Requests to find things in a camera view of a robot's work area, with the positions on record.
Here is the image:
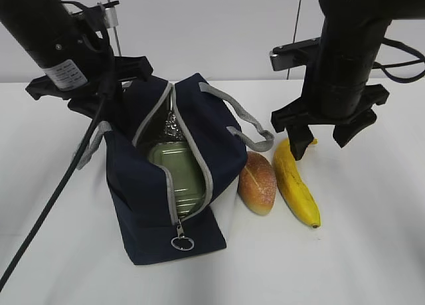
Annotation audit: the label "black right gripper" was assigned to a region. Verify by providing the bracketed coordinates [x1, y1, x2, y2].
[271, 84, 389, 161]

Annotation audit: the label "yellow banana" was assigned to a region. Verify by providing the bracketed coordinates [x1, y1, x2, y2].
[272, 138, 321, 229]

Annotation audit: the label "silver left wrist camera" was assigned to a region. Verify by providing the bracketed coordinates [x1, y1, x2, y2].
[97, 1, 120, 29]

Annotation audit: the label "silver zipper pull ring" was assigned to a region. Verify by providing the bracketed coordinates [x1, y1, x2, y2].
[171, 218, 194, 252]

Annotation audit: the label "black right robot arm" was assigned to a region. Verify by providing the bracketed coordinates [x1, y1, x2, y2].
[270, 0, 424, 160]

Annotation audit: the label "navy blue lunch bag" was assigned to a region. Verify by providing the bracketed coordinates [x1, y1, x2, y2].
[80, 74, 274, 265]

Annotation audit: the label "brown bread roll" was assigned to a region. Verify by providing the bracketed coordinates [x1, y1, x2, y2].
[238, 152, 277, 216]

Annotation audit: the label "green lid glass container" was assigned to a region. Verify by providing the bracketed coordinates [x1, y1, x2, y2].
[145, 140, 205, 219]

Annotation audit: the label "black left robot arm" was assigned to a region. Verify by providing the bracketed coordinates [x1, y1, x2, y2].
[1, 0, 153, 130]

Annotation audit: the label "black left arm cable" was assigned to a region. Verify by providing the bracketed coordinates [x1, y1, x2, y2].
[0, 0, 117, 286]

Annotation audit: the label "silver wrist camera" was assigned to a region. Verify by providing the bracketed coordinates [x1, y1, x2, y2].
[97, 1, 120, 29]
[270, 37, 320, 72]

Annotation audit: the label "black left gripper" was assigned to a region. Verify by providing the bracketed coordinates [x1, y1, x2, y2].
[25, 56, 153, 132]

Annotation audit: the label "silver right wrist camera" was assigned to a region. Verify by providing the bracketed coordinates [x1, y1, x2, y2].
[270, 37, 320, 72]

